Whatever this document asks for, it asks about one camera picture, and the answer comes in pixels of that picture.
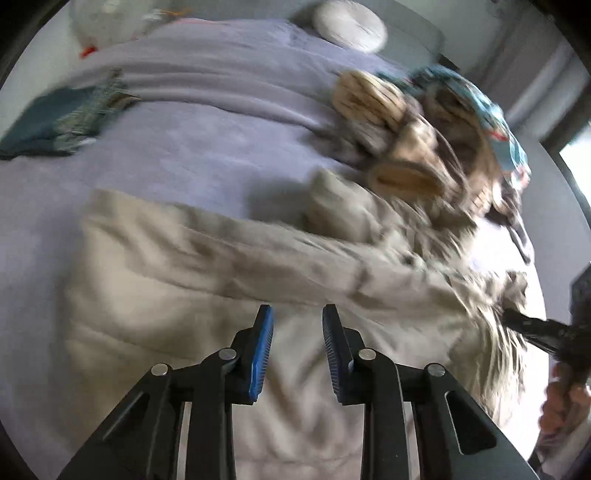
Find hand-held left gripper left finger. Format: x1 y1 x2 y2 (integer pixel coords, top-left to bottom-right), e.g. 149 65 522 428
58 304 274 480

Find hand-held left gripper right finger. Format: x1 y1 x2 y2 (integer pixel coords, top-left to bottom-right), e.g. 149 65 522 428
322 304 541 480

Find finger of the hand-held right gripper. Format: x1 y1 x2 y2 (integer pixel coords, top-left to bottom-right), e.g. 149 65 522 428
501 307 573 357

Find beige puffer jacket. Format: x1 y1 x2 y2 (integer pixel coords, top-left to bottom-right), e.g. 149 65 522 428
60 170 529 480

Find person's right hand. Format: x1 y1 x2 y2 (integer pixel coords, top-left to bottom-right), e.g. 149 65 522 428
539 364 591 437

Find grey garment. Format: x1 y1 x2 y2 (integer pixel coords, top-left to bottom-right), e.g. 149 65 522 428
487 189 535 265

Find window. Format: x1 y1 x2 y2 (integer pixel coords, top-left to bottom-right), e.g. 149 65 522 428
551 138 591 208

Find cream striped fleece robe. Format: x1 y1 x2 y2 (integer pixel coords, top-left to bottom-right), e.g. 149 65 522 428
332 70 504 217

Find blue cartoon print cloth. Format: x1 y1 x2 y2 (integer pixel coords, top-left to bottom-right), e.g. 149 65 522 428
376 65 532 185

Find purple bed blanket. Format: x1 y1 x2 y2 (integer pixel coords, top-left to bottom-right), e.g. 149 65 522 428
0 18 548 480

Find grey curtain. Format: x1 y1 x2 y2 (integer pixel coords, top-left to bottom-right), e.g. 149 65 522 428
455 0 580 139

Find folded blue jeans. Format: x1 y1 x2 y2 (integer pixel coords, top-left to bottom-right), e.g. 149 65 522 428
0 68 139 161

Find grey padded headboard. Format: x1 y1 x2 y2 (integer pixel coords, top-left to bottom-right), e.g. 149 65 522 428
286 0 446 63

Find round white cushion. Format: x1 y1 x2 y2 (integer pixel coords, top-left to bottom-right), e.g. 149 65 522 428
313 0 387 52

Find white electric fan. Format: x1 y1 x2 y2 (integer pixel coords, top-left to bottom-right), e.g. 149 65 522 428
69 0 158 49

